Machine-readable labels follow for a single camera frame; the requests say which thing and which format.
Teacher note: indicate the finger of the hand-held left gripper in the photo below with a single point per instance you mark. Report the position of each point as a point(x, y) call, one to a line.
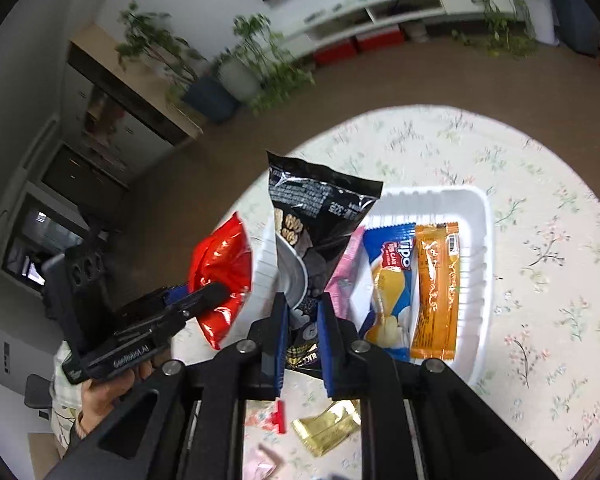
point(205, 297)
point(177, 293)

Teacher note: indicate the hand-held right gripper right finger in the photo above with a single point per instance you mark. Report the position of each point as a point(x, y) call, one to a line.
point(327, 345)

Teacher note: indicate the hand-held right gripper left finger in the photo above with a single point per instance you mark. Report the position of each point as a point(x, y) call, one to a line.
point(280, 335)

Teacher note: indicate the red snack packet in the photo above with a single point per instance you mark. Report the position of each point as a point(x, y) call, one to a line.
point(220, 260)

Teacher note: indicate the pink snack packet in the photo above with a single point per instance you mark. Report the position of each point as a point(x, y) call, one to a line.
point(345, 280)

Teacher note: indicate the gold snack packet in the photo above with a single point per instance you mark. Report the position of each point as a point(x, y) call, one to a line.
point(325, 427)

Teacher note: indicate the small red white candy packet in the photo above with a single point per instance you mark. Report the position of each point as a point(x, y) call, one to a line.
point(262, 416)

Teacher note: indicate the blue yellow cake packet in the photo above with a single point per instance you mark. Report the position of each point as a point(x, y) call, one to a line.
point(392, 280)

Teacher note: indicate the long orange snack packet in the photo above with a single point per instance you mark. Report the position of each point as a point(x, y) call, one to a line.
point(432, 290)

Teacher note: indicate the light pink wrapper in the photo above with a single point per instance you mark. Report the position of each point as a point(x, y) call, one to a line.
point(262, 462)

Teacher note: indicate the black snack packet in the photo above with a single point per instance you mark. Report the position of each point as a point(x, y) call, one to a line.
point(315, 205)

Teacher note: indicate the white foam tray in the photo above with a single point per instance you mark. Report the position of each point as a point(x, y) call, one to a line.
point(472, 260)

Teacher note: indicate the black office chair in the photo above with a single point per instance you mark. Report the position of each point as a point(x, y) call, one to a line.
point(37, 392)

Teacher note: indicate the white storage cabinet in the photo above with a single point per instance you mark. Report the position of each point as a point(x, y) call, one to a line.
point(110, 130)

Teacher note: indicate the tall plant in blue pot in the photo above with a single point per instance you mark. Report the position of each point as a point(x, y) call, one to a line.
point(210, 100)

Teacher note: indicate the plant in grey ribbed pot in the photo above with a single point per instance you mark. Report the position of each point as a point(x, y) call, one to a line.
point(237, 77)

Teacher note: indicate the trailing pothos plant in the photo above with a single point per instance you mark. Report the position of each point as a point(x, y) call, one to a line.
point(280, 85)
point(500, 35)

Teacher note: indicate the floral tablecloth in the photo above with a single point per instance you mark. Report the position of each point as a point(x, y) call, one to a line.
point(530, 200)

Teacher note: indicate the red storage box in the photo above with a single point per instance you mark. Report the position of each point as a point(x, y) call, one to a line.
point(380, 40)
point(336, 52)

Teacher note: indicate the white television cabinet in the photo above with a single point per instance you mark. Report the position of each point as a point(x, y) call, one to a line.
point(330, 15)

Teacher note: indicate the small round white pot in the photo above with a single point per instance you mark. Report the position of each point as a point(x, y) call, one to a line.
point(417, 31)

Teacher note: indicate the plant in white pot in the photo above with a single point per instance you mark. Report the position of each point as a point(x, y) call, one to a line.
point(542, 20)

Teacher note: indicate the large-leaf plant in grey-blue pot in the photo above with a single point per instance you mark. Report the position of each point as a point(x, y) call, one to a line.
point(577, 20)

